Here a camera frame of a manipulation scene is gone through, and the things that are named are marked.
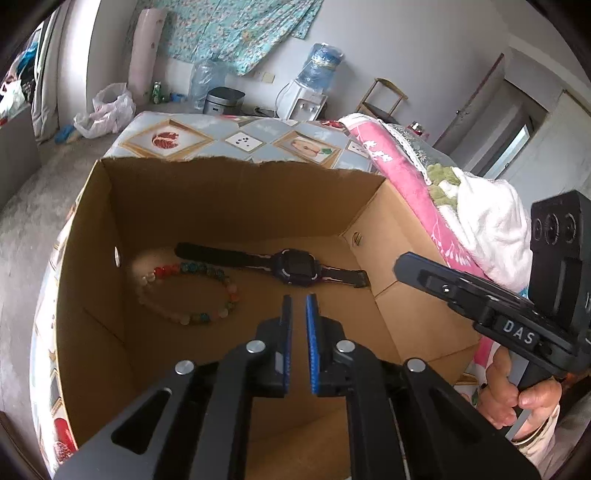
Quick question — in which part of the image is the teal floral wall cloth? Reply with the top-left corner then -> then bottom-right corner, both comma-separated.
152,0 -> 324,77

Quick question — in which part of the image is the multicolour bead necklace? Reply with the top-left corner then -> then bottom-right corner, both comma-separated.
137,263 -> 238,326

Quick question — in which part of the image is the clear plastic water jug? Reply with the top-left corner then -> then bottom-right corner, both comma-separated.
189,58 -> 227,112

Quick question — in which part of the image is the white shopping bag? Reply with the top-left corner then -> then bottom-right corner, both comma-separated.
0,80 -> 24,121

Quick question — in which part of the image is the person's right hand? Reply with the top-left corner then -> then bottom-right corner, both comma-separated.
478,344 -> 561,430

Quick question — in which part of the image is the grey lace cloth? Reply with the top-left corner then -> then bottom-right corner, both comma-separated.
385,122 -> 462,199

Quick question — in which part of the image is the person's right forearm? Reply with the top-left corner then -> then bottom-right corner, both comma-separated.
510,406 -> 561,469

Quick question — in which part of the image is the wooden chair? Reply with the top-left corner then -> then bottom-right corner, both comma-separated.
355,78 -> 409,125

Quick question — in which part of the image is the printed fruit tablecloth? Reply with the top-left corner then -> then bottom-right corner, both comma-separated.
30,111 -> 384,474

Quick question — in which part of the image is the grey cabinet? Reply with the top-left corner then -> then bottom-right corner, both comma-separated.
0,104 -> 42,208

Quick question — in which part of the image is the white water dispenser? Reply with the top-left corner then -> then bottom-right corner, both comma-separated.
286,78 -> 328,121

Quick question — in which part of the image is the grey curtain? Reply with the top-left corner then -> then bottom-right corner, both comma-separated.
30,9 -> 70,144

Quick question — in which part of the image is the grey rice cooker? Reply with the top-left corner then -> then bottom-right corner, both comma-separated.
204,87 -> 245,116

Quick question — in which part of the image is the blue water jug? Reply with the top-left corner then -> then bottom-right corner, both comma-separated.
298,42 -> 345,93

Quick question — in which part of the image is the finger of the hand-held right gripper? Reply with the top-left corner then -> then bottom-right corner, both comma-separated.
394,252 -> 490,324

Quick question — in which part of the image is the white fluffy blanket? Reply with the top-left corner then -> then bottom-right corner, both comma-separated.
436,168 -> 532,296

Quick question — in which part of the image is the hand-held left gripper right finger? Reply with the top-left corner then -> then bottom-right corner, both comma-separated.
305,294 -> 541,480

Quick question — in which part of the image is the purple smart watch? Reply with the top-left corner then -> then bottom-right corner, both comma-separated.
173,242 -> 370,289

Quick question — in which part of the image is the rolled pink mat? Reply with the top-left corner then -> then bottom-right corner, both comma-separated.
128,8 -> 168,100

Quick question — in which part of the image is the large cardboard box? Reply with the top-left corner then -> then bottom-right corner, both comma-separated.
55,154 -> 483,464

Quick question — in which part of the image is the pink floral blanket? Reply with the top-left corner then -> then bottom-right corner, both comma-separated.
339,113 -> 492,407

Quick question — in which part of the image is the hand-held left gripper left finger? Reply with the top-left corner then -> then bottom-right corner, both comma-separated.
54,294 -> 294,480

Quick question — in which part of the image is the white plastic bag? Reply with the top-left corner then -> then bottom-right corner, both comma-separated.
74,83 -> 137,139

